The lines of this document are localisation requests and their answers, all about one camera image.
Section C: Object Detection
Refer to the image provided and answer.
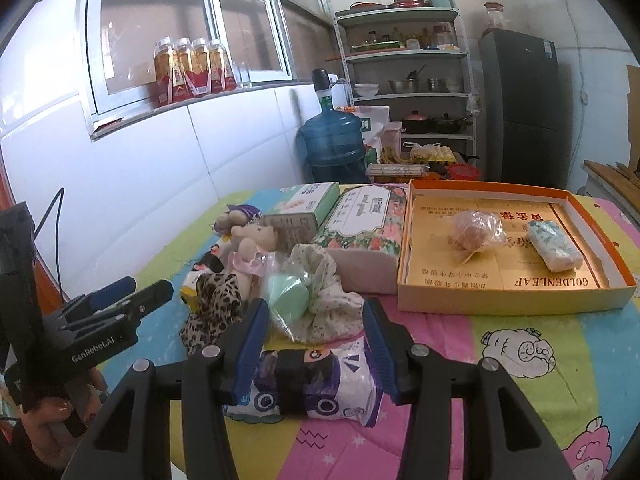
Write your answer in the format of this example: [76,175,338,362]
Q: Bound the cartoon printed blanket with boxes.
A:
[94,185,640,480]

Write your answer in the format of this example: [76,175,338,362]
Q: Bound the yellow black white packet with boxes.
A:
[181,246,227,307]

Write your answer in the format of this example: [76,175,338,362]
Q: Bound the purple hat plush doll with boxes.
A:
[214,203,264,237]

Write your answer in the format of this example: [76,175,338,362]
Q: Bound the blue water jug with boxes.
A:
[299,94,369,184]

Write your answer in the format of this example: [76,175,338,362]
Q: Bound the purple white plastic bag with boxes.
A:
[225,336,385,429]

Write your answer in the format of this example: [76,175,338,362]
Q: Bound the clay pot with red lid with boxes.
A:
[401,109,434,134]

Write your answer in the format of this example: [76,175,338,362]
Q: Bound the red plastic strainer basket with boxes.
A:
[446,162,482,182]

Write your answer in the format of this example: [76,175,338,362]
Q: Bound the dark grey refrigerator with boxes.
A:
[478,27,561,197]

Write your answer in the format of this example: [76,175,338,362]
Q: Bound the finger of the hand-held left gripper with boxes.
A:
[65,276,137,317]
[92,280,174,322]

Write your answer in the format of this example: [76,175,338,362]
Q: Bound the black water pump dispenser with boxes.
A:
[311,67,347,99]

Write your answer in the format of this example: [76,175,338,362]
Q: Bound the person's left hand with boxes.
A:
[22,367,109,472]

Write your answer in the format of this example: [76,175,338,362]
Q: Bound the sliding window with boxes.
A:
[84,0,297,128]

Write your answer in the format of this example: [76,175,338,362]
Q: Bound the white metal shelf rack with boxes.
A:
[333,6,479,157]

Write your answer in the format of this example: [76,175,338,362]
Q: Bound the egg tray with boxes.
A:
[409,142,457,164]

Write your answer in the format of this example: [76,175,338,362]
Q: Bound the orange cardboard box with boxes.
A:
[396,178,639,317]

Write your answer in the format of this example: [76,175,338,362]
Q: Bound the brown item in clear bag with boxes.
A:
[451,209,507,264]

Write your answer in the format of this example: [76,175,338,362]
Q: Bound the beige plush doll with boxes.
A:
[226,222,279,282]

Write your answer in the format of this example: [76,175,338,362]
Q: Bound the white floral cloth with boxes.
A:
[280,243,367,347]

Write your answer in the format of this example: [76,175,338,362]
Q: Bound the black cable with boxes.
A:
[34,187,67,301]

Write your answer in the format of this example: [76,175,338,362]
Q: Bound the white flour sack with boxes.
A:
[349,105,392,145]

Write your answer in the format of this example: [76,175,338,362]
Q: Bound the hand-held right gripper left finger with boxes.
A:
[60,297,273,480]

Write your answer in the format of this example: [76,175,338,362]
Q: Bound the black wok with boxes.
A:
[431,112,474,135]

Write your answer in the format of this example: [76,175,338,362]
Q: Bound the floral tissue pack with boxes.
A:
[314,184,410,297]

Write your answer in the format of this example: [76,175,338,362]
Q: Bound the leopard print cloth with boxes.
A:
[179,271,244,357]

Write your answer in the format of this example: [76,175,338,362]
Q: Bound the bundle of chopsticks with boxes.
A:
[366,162,432,182]

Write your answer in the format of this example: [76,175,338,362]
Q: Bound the cardboard sheet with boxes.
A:
[625,64,640,157]

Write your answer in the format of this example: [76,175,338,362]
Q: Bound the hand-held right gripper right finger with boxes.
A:
[362,297,576,480]

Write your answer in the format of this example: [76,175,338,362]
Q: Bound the green white carton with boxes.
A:
[262,181,342,254]

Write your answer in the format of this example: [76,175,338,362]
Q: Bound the wooden cutting board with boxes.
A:
[581,159,640,202]

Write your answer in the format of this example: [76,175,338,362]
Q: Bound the green sponge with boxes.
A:
[259,251,314,342]

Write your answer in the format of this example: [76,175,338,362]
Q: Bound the red label drink bottle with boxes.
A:
[175,37,209,99]
[192,37,224,95]
[154,37,187,107]
[209,38,237,92]

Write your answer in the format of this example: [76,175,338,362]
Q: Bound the glass jar with red lid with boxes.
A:
[482,2,509,37]

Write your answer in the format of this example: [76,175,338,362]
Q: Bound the small teal white tissue packet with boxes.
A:
[526,220,583,271]

